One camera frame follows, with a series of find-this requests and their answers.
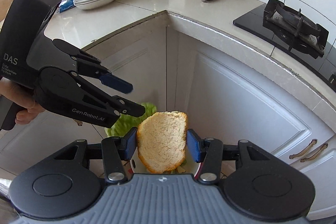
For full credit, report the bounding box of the bottom white plate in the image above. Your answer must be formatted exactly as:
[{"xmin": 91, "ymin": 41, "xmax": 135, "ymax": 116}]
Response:
[{"xmin": 74, "ymin": 0, "xmax": 115, "ymax": 10}]

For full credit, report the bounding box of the black gas stove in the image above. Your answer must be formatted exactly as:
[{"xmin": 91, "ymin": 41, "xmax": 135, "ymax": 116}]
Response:
[{"xmin": 233, "ymin": 0, "xmax": 335, "ymax": 90}]

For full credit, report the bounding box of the flat green cabbage leaf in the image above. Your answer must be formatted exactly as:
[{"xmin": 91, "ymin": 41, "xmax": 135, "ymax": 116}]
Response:
[{"xmin": 104, "ymin": 102, "xmax": 157, "ymax": 138}]

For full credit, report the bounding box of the bronze cabinet handle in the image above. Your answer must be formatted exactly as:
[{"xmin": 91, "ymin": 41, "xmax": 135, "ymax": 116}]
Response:
[
  {"xmin": 289, "ymin": 139, "xmax": 318, "ymax": 159},
  {"xmin": 300, "ymin": 143, "xmax": 329, "ymax": 162}
]

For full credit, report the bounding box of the white cabinet door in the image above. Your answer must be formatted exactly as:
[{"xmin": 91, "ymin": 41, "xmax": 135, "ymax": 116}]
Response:
[{"xmin": 166, "ymin": 28, "xmax": 335, "ymax": 163}]

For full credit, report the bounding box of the person left hand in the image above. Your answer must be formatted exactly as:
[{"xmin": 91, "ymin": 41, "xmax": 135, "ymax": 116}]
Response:
[{"xmin": 1, "ymin": 78, "xmax": 45, "ymax": 125}]

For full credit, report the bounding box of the orange peel piece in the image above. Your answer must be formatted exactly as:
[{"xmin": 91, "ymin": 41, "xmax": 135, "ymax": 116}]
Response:
[{"xmin": 136, "ymin": 111, "xmax": 189, "ymax": 175}]

